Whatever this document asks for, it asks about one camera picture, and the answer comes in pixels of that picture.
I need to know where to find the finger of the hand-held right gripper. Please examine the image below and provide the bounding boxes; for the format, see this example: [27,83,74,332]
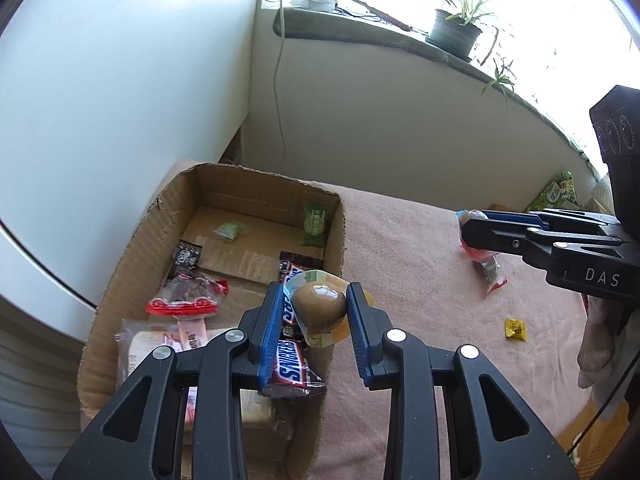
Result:
[482,209,623,238]
[461,217,626,268]

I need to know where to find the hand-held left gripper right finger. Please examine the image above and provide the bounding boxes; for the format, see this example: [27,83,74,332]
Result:
[346,281,568,480]

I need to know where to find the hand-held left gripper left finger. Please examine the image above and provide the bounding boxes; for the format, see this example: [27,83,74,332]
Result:
[52,281,286,480]

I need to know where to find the red-wrapped snack packet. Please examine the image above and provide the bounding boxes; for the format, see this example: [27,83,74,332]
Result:
[455,210,508,295]

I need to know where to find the brown chocolate bar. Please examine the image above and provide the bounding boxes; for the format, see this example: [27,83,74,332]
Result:
[279,251,323,341]
[259,332,327,399]

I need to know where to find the brown jelly cup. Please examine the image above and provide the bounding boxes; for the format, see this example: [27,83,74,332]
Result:
[282,269,373,348]

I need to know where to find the small pink candy packet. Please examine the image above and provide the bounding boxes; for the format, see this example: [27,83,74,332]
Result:
[176,317,210,352]

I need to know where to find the clear-wrapped green candy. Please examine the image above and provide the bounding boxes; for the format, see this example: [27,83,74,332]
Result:
[214,222,249,241]

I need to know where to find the small black candy packet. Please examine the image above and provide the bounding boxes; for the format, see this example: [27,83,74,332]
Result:
[174,241,203,279]

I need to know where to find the dark green candy packet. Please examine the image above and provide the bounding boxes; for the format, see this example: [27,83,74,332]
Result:
[299,202,333,247]

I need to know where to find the cardboard box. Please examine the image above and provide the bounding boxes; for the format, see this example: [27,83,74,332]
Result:
[76,162,347,480]

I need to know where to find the white cloth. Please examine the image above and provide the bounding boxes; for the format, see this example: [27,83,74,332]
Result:
[587,180,613,213]

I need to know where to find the green printed carton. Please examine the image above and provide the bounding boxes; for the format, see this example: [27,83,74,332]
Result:
[525,171,578,213]

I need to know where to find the red and clear snack packet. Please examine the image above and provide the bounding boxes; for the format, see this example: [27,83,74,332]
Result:
[147,274,229,317]

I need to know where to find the clear-wrapped sandwich bread packet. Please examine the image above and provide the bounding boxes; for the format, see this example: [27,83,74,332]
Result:
[116,317,296,441]

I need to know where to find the potted plant in grey pot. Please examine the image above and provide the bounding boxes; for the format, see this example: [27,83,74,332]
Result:
[410,0,518,106]

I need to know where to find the white ribbed cabinet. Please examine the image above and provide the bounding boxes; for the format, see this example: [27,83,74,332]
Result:
[0,220,101,461]

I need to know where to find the grey stone window sill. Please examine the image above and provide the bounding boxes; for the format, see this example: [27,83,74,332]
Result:
[272,5,606,181]

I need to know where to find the thin black cable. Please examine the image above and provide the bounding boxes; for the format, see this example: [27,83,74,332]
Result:
[570,350,633,456]

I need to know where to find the white power cable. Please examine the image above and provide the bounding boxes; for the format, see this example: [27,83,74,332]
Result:
[271,0,302,173]

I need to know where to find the dark cable on sill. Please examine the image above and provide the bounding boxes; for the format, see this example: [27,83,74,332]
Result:
[335,0,428,33]

